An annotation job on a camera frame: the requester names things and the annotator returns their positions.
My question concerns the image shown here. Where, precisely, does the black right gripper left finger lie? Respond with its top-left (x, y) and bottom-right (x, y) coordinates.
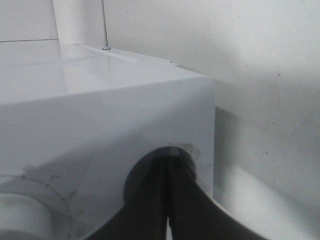
top-left (87, 160), bottom-right (168, 240)

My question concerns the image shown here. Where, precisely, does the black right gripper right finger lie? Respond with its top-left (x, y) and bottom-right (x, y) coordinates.
top-left (167, 161), bottom-right (253, 240)

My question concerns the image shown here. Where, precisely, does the white microwave oven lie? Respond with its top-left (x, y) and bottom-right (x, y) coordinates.
top-left (0, 40), bottom-right (215, 240)

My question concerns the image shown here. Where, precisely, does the lower white control knob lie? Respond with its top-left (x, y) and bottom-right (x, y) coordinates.
top-left (0, 193), bottom-right (56, 240)

